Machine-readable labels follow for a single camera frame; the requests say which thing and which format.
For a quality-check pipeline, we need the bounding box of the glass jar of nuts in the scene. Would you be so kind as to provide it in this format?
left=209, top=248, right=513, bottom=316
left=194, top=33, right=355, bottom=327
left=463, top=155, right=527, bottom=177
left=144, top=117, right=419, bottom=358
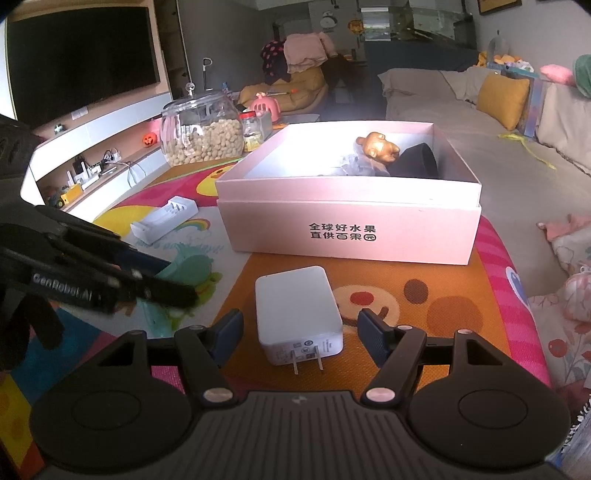
left=160, top=82, right=245, bottom=168

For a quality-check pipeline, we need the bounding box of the yellow cushion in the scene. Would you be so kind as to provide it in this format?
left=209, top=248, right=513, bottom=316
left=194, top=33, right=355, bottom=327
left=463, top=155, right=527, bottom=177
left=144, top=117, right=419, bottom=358
left=475, top=73, right=531, bottom=131

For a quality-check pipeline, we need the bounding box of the white television wall unit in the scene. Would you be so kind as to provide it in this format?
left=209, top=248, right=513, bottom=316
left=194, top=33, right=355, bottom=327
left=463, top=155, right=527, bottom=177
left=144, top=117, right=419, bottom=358
left=20, top=0, right=186, bottom=219

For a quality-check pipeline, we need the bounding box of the clear plastic bag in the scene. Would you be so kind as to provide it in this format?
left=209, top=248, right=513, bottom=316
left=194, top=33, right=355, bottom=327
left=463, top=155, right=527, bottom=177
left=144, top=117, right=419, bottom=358
left=318, top=154, right=393, bottom=177

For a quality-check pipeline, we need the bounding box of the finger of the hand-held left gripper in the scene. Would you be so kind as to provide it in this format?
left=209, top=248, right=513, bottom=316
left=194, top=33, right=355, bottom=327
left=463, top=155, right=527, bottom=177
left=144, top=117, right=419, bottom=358
left=36, top=205, right=172, bottom=278
left=99, top=271, right=200, bottom=315

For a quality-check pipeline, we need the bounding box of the beige sofa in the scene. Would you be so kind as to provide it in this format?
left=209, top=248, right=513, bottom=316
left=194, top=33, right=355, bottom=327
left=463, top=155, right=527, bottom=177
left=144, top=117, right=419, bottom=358
left=377, top=66, right=591, bottom=302

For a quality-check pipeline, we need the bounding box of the dark dotted garment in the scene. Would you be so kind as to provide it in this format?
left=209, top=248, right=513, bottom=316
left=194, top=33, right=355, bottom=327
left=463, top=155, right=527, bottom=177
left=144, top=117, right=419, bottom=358
left=259, top=40, right=290, bottom=86

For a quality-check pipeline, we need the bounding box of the pink cardboard box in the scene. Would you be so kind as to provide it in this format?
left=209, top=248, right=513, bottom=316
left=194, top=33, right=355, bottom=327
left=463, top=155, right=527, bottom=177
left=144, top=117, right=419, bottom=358
left=214, top=120, right=483, bottom=267

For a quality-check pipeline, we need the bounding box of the white battery charger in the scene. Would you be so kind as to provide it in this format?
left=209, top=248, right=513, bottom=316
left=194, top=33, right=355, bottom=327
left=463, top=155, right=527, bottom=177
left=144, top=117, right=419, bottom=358
left=130, top=196, right=201, bottom=247

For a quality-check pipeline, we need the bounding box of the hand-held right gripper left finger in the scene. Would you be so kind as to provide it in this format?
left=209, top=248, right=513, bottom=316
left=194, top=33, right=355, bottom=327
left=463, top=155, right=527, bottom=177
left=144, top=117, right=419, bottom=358
left=92, top=308, right=245, bottom=409

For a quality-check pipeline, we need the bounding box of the red framed picture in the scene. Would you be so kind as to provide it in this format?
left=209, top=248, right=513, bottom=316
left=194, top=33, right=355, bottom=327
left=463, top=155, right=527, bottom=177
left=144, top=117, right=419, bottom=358
left=477, top=0, right=525, bottom=16

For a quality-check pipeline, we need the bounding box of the dark cloth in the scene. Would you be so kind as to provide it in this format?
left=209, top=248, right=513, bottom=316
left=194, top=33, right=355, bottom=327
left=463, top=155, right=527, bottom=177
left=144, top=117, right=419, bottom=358
left=322, top=52, right=370, bottom=91

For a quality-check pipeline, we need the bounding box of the yellow ribbon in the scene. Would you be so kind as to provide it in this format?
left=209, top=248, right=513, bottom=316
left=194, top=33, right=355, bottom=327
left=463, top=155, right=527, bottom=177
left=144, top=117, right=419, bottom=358
left=497, top=132, right=557, bottom=169

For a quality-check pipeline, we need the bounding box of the colourful play mat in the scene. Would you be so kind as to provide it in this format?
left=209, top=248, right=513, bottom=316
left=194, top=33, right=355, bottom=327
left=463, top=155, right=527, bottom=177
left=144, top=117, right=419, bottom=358
left=0, top=159, right=553, bottom=468

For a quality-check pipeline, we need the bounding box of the yellow bean bag chair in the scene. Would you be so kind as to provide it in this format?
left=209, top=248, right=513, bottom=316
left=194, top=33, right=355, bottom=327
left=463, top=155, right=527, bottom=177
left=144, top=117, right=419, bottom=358
left=237, top=66, right=330, bottom=116

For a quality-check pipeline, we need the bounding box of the pink jacket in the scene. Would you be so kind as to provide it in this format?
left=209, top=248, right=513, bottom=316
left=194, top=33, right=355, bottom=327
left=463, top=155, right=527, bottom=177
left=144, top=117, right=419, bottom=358
left=282, top=32, right=338, bottom=75

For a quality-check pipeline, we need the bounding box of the blue tank cabinet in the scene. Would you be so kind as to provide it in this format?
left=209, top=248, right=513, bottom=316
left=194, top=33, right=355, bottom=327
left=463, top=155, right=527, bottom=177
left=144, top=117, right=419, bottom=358
left=364, top=39, right=481, bottom=75

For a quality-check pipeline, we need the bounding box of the black flat television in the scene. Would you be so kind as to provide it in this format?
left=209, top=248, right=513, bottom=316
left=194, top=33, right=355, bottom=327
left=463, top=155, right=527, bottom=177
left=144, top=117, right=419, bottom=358
left=5, top=5, right=163, bottom=130

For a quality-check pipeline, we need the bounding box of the yellow toy truck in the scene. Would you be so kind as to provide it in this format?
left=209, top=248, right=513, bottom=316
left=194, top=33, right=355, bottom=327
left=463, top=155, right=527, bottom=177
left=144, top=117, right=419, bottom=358
left=45, top=184, right=83, bottom=209

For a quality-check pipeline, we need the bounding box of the large glass fish tank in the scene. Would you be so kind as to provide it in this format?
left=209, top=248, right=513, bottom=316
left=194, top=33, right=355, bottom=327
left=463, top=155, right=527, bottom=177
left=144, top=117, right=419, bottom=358
left=357, top=0, right=476, bottom=49

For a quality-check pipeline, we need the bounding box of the golden bear figurine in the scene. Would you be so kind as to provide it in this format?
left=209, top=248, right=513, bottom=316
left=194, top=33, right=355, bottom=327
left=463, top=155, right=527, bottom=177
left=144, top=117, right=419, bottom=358
left=354, top=131, right=401, bottom=164

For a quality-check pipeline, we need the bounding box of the iridescent purple bag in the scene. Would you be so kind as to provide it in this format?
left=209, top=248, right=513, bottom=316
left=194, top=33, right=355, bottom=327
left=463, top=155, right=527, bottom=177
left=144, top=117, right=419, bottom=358
left=523, top=76, right=548, bottom=138

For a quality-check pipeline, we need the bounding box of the pink white plush toy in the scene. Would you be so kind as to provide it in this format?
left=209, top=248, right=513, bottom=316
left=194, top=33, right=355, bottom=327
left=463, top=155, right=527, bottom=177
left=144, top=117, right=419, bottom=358
left=563, top=265, right=591, bottom=325

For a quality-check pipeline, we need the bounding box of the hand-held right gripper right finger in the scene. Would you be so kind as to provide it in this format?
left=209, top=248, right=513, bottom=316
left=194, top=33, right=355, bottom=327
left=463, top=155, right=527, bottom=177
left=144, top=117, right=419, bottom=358
left=358, top=308, right=507, bottom=409

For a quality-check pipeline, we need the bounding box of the white power strip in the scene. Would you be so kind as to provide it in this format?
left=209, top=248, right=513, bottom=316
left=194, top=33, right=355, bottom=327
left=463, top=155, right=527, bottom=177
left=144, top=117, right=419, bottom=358
left=69, top=147, right=126, bottom=181

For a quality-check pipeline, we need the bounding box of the black round case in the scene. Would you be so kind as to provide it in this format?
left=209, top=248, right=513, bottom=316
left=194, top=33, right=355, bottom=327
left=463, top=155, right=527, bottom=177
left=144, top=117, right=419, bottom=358
left=391, top=141, right=440, bottom=179

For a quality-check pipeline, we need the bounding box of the white power adapter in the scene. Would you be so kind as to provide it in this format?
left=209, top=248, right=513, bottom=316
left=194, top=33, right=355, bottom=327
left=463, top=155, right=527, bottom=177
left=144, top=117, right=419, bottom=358
left=254, top=265, right=344, bottom=374

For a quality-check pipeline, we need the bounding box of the pink pig toy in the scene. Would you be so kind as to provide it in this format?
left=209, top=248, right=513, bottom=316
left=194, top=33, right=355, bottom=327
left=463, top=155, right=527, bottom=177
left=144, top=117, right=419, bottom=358
left=249, top=92, right=283, bottom=123

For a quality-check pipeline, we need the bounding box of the beige cushion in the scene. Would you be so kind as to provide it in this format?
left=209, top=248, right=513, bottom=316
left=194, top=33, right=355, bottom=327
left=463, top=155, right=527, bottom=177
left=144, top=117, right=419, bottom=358
left=440, top=66, right=486, bottom=107

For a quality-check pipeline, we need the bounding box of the green plush toy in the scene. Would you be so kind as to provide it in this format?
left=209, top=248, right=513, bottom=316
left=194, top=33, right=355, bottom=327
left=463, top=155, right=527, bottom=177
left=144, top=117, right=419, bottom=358
left=572, top=54, right=591, bottom=98

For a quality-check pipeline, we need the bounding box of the floral blanket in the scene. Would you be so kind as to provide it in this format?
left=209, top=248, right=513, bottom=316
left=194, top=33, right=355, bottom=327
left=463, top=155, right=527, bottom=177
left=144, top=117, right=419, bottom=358
left=526, top=212, right=591, bottom=417

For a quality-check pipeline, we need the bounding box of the yellow plush toy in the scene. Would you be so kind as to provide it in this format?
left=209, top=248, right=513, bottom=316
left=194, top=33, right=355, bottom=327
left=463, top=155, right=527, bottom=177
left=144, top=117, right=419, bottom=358
left=477, top=51, right=523, bottom=66

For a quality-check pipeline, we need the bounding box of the small red-lidded plastic jar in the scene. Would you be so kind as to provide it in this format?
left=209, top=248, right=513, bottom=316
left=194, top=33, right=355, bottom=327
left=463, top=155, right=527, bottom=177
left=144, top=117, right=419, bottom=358
left=239, top=109, right=264, bottom=152

